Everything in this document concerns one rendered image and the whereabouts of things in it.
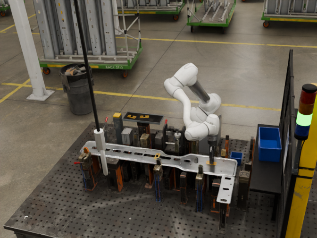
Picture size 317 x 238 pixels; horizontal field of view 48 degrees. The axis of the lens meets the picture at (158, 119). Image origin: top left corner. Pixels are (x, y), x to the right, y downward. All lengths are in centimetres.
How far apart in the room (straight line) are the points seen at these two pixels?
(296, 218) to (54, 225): 182
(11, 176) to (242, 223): 306
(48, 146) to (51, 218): 225
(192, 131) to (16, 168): 297
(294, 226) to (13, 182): 338
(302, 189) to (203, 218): 93
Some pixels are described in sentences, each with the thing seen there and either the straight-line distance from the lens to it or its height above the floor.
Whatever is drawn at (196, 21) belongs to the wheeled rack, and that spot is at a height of 28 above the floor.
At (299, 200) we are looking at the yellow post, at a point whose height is 125.
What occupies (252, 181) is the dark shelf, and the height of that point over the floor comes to 103.
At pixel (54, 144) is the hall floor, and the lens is 528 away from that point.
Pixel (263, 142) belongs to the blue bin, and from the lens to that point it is 322.
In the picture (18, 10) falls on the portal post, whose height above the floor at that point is 153.
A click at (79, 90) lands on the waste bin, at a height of 45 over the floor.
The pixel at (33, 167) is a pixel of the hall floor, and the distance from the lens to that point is 496.
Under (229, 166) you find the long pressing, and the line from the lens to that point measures 298.
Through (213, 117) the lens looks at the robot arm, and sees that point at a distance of 270.
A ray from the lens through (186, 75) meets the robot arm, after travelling 305.
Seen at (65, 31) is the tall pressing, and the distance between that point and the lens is 737.
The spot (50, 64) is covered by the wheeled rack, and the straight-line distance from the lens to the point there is 728.
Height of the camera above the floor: 288
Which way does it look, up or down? 32 degrees down
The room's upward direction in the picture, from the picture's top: 4 degrees counter-clockwise
